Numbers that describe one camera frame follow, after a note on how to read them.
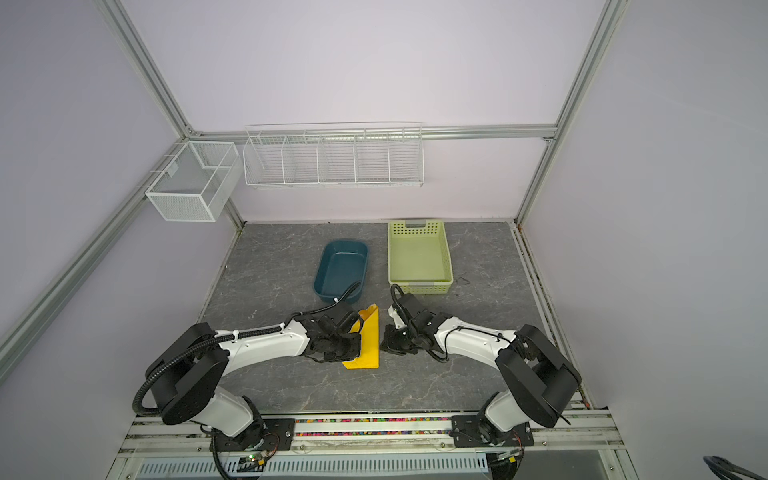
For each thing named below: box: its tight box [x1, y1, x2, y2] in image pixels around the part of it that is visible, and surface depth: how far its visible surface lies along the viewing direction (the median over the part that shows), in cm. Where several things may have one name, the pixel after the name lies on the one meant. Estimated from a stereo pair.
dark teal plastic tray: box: [314, 240, 368, 302], surface depth 110 cm
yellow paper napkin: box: [342, 303, 381, 370], surface depth 87 cm
